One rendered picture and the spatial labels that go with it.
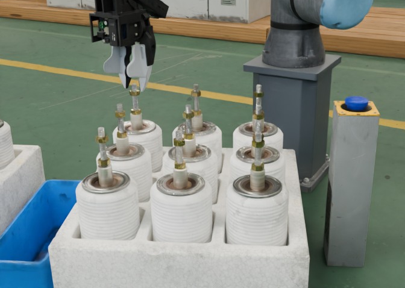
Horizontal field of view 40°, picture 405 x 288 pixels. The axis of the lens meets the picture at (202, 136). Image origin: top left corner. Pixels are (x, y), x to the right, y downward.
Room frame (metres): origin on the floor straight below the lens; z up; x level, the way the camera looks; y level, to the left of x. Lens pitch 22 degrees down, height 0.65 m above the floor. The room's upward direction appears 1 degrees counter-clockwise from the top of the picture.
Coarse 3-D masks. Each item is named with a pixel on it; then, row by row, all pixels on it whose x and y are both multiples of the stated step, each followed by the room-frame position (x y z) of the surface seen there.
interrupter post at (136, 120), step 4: (132, 116) 1.01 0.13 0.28; (136, 116) 1.01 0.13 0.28; (140, 116) 1.01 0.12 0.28; (132, 120) 1.01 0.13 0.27; (136, 120) 1.01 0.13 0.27; (140, 120) 1.01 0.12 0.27; (132, 124) 1.01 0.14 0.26; (136, 124) 1.01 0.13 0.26; (140, 124) 1.01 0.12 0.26; (132, 128) 1.01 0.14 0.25; (136, 128) 1.01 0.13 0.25; (140, 128) 1.01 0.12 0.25
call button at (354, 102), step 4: (352, 96) 0.95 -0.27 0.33; (356, 96) 0.94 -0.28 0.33; (360, 96) 0.94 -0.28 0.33; (348, 100) 0.93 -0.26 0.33; (352, 100) 0.92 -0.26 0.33; (356, 100) 0.92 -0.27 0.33; (360, 100) 0.92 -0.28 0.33; (364, 100) 0.92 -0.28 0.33; (348, 104) 0.92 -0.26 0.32; (352, 104) 0.92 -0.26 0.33; (356, 104) 0.91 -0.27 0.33; (360, 104) 0.91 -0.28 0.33; (364, 104) 0.91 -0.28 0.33; (352, 108) 0.92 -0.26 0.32; (356, 108) 0.92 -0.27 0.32; (360, 108) 0.92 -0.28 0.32; (364, 108) 0.92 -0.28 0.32
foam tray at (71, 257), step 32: (224, 160) 1.01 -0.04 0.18; (288, 160) 1.00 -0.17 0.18; (224, 192) 0.88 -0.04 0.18; (64, 224) 0.78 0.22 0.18; (224, 224) 0.77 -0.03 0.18; (288, 224) 0.77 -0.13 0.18; (64, 256) 0.71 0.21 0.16; (96, 256) 0.71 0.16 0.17; (128, 256) 0.70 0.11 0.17; (160, 256) 0.70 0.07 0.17; (192, 256) 0.69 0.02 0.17; (224, 256) 0.69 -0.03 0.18; (256, 256) 0.68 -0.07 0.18; (288, 256) 0.68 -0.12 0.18
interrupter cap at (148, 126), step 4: (144, 120) 1.05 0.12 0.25; (124, 124) 1.03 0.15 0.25; (128, 124) 1.03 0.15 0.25; (144, 124) 1.03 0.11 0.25; (148, 124) 1.03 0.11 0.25; (152, 124) 1.03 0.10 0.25; (124, 128) 1.01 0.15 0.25; (128, 128) 1.01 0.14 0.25; (144, 128) 1.01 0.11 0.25; (148, 128) 1.00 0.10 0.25; (152, 128) 1.00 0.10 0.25; (128, 132) 0.99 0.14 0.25; (132, 132) 0.99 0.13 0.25; (136, 132) 0.99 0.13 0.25; (140, 132) 0.98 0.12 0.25; (144, 132) 0.98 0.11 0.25; (148, 132) 0.99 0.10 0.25
